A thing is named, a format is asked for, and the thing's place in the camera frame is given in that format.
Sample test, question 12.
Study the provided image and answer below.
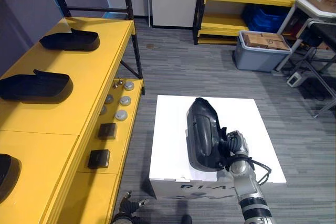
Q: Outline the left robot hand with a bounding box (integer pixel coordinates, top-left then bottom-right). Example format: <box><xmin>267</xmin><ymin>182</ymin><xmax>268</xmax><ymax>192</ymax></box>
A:
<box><xmin>118</xmin><ymin>190</ymin><xmax>150</xmax><ymax>217</ymax></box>

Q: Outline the small black square box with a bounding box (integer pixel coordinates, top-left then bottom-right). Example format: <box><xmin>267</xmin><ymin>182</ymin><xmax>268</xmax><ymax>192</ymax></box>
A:
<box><xmin>98</xmin><ymin>123</ymin><xmax>118</xmax><ymax>140</ymax></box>
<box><xmin>87</xmin><ymin>149</ymin><xmax>111</xmax><ymax>169</ymax></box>

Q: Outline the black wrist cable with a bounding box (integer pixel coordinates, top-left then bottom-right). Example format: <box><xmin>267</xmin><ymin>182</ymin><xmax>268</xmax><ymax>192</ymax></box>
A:
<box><xmin>245</xmin><ymin>155</ymin><xmax>272</xmax><ymax>186</ymax></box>

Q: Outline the blue plastic bin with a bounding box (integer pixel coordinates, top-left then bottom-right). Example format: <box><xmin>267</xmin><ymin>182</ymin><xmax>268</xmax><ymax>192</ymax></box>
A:
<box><xmin>241</xmin><ymin>4</ymin><xmax>288</xmax><ymax>32</ymax></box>

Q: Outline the white power adapter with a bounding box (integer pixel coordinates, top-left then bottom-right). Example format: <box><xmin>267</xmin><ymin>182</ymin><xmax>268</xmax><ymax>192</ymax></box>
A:
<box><xmin>286</xmin><ymin>72</ymin><xmax>301</xmax><ymax>88</ymax></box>

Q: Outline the brown cardboard box in tub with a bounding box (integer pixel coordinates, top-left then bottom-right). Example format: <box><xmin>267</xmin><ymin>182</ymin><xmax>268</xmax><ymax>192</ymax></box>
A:
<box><xmin>245</xmin><ymin>33</ymin><xmax>288</xmax><ymax>51</ymax></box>

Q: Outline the white cardboard box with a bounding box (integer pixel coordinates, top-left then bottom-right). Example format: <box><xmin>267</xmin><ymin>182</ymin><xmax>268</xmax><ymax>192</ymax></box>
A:
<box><xmin>148</xmin><ymin>94</ymin><xmax>287</xmax><ymax>201</ymax></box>

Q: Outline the yellow storage rack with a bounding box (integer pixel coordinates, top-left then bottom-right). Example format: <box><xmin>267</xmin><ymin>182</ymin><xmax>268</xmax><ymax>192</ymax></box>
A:
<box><xmin>193</xmin><ymin>0</ymin><xmax>297</xmax><ymax>46</ymax></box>

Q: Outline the yellow shelf with black posts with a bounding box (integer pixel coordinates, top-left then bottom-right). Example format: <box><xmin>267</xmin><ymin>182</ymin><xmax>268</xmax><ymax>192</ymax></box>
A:
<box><xmin>0</xmin><ymin>0</ymin><xmax>146</xmax><ymax>224</ymax></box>

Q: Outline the white frame table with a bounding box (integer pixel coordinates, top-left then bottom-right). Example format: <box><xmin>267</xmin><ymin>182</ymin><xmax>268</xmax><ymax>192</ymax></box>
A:
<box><xmin>274</xmin><ymin>0</ymin><xmax>336</xmax><ymax>74</ymax></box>

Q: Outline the black folding stand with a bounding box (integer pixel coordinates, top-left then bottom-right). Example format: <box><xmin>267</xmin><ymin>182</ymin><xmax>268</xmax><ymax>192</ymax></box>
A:
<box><xmin>288</xmin><ymin>18</ymin><xmax>336</xmax><ymax>119</ymax></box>

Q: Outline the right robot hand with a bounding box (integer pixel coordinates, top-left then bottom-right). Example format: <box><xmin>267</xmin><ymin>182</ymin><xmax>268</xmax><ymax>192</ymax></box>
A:
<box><xmin>216</xmin><ymin>126</ymin><xmax>250</xmax><ymax>172</ymax></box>

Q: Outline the grey plastic storage tub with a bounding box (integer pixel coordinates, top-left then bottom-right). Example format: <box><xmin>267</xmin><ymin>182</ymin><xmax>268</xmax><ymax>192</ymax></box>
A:
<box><xmin>234</xmin><ymin>30</ymin><xmax>293</xmax><ymax>73</ymax></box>

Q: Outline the black plastic housing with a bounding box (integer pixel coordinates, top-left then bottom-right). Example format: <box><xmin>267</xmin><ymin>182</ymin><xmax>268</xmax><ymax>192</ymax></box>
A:
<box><xmin>0</xmin><ymin>153</ymin><xmax>23</xmax><ymax>204</ymax></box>
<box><xmin>0</xmin><ymin>69</ymin><xmax>74</xmax><ymax>105</ymax></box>
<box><xmin>39</xmin><ymin>27</ymin><xmax>100</xmax><ymax>51</ymax></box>
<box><xmin>184</xmin><ymin>97</ymin><xmax>228</xmax><ymax>175</ymax></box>

